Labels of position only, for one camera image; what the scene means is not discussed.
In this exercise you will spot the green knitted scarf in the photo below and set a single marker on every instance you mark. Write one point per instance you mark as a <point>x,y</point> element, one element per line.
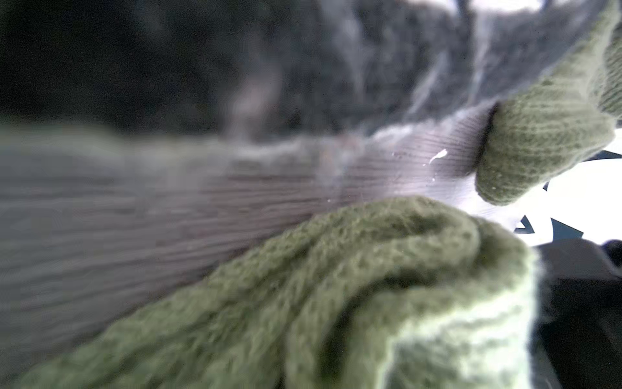
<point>566,117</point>
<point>400,293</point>

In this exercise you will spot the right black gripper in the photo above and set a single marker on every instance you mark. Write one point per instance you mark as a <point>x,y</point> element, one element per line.
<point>577,341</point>

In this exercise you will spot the houndstooth black white garment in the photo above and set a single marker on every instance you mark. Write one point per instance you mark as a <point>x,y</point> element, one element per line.
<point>271,69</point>

